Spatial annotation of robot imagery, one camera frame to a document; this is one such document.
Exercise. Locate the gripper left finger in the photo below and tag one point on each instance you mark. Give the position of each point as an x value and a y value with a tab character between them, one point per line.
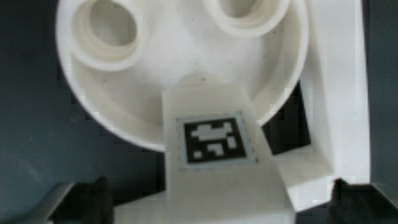
75	205

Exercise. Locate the white round stool seat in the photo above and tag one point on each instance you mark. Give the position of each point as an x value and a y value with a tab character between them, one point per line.
139	43

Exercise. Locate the white stool leg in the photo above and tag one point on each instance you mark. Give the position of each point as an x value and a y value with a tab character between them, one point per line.
224	187

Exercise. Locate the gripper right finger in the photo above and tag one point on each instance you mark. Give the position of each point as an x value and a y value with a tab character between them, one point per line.
360	205

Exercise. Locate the white U-shaped fence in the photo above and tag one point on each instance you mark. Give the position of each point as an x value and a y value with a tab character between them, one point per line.
335	157

